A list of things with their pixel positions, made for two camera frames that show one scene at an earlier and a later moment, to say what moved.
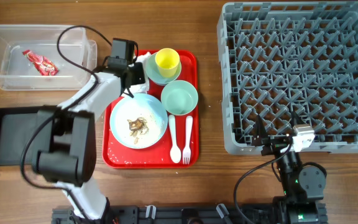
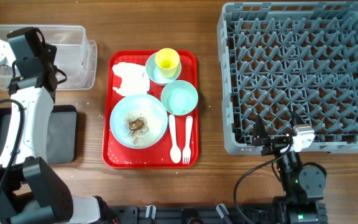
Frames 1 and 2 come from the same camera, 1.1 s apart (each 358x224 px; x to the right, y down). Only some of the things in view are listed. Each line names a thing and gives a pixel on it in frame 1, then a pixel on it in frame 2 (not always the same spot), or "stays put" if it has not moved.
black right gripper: x=261 y=138 stays put
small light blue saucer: x=152 y=71 stays put
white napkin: x=142 y=88 -> x=4 y=53
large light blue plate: x=139 y=122 stays put
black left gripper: x=139 y=78 -> x=50 y=51
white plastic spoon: x=175 y=155 stays put
